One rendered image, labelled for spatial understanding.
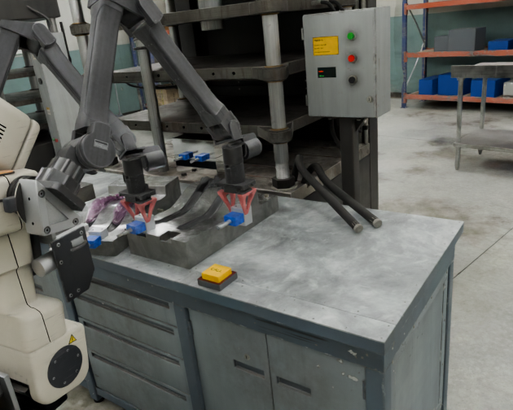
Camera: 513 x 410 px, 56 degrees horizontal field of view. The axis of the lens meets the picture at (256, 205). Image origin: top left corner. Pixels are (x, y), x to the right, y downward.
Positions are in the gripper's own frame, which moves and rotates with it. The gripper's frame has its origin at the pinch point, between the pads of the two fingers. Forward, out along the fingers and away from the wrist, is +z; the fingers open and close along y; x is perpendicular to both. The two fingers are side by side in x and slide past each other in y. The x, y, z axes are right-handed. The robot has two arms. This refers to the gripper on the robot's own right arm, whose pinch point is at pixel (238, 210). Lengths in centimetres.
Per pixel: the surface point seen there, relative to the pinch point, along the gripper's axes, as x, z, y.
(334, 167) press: -98, 15, 19
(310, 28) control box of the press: -72, -48, 13
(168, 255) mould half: 13.8, 12.3, 18.0
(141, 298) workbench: 13.9, 31.8, 35.2
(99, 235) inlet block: 18.4, 8.2, 44.1
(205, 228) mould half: 3.5, 6.4, 11.2
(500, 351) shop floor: -98, 94, -59
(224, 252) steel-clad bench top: 0.4, 15.0, 7.5
